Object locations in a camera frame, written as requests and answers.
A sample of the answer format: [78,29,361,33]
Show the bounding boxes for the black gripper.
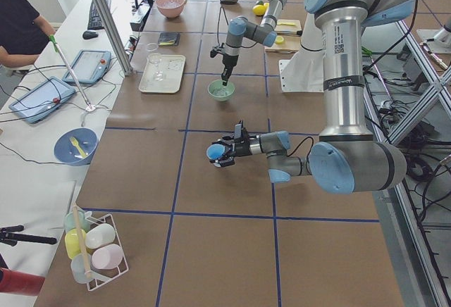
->
[212,135,261,168]
[221,54,238,86]

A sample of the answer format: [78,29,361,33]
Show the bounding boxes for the light blue cup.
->
[206,144,226,163]

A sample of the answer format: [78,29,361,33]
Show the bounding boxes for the green bowl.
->
[207,80,235,101]

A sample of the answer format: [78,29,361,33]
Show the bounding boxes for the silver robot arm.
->
[206,0,415,194]
[217,0,287,86]

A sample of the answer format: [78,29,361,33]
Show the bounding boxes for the ice cubes in bowl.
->
[212,87,229,98]

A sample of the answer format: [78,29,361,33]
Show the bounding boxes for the pink bowl of ice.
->
[155,0,187,18]

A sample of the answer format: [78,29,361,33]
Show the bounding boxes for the lemon half slice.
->
[275,36,285,44]

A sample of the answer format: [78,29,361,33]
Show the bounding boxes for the cream bear tray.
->
[138,53,185,94]

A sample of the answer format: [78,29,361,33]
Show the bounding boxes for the steel muddler bar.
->
[276,30,302,36]

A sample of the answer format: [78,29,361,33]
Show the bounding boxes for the wooden cutting board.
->
[264,19,302,53]

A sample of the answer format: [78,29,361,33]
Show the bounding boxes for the clear wine glass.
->
[146,43,165,82]

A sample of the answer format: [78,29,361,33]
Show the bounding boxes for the yellow plastic knife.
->
[277,20,297,27]

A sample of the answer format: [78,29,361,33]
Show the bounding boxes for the upper teach pendant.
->
[71,49,112,84]

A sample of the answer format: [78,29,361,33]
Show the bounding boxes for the teach pendant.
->
[71,49,112,84]
[8,77,75,124]

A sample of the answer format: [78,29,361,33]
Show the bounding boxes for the black keyboard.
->
[87,1,104,30]

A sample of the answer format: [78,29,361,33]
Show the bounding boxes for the green tipped metal rod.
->
[49,35,96,113]

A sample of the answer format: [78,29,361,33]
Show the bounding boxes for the black computer mouse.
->
[82,30,99,40]

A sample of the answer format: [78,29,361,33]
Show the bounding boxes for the light blue bucket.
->
[54,127,98,166]

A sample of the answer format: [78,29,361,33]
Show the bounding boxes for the yellow plastic fork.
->
[70,136,87,158]

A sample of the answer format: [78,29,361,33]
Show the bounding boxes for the white cup rack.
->
[63,205,129,292]

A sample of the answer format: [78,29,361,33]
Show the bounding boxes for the lower teach pendant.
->
[8,77,75,124]

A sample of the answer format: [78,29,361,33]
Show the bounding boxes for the person in black shirt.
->
[1,0,56,68]

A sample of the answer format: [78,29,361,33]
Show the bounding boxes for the black tripod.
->
[1,225,58,246]

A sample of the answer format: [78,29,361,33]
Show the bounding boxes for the red fire extinguisher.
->
[0,257,45,296]

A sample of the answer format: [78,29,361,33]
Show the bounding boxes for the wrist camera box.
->
[234,120,247,142]

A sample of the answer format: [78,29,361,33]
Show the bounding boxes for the aluminium frame post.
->
[93,0,133,76]

